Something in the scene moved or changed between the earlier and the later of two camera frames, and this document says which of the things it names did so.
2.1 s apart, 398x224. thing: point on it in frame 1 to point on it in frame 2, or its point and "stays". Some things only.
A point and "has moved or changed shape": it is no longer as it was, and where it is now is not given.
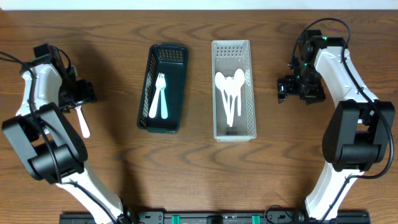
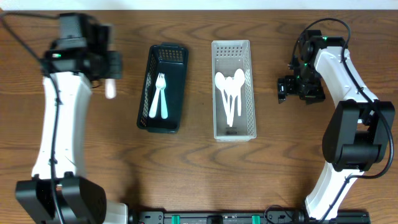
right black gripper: x=286 y=86 stays
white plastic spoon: x=236 y=86 stays
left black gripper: x=82 y=97 to x=114 y=64
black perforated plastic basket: x=172 y=61 stays
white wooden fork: x=84 y=125 has moved or changed shape
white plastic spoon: x=239 y=79 stays
